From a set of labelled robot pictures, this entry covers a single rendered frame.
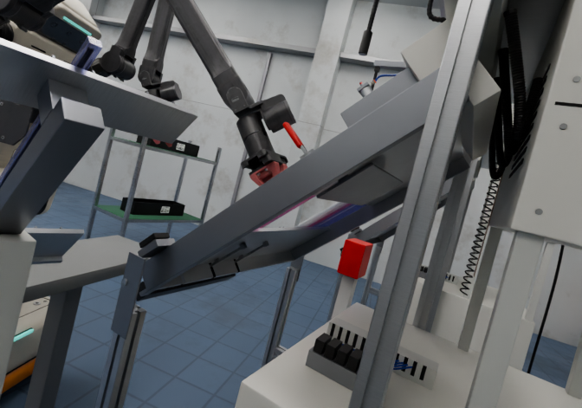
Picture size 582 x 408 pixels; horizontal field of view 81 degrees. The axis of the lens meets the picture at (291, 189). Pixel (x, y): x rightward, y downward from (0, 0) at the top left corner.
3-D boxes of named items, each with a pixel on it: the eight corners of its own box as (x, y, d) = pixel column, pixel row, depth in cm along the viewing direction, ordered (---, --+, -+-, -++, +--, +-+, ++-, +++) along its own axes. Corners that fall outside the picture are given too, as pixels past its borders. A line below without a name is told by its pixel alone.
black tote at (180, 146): (149, 145, 287) (151, 132, 287) (136, 142, 296) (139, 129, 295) (197, 157, 338) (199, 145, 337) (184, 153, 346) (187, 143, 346)
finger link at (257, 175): (302, 195, 75) (286, 158, 77) (287, 191, 68) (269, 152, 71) (277, 208, 77) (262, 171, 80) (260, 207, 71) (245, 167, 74)
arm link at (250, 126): (240, 127, 81) (231, 117, 76) (266, 114, 81) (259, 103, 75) (249, 152, 79) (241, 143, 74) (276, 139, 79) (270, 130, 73)
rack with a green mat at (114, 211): (81, 243, 291) (112, 117, 287) (165, 239, 371) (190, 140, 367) (114, 262, 269) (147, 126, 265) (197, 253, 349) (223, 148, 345)
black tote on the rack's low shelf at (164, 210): (132, 214, 290) (135, 202, 289) (119, 209, 298) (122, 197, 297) (182, 216, 340) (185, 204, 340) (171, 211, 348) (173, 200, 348)
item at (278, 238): (154, 277, 76) (150, 263, 77) (291, 254, 134) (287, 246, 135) (215, 239, 69) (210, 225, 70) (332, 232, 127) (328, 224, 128)
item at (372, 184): (289, 207, 62) (279, 183, 63) (378, 215, 120) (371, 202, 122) (468, 100, 50) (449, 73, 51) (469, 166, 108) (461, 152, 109)
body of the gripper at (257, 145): (290, 164, 78) (278, 136, 80) (266, 156, 69) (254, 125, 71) (268, 177, 80) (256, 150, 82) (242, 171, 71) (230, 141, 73)
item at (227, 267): (153, 290, 76) (145, 260, 78) (291, 261, 134) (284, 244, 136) (158, 288, 75) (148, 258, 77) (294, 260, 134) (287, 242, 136)
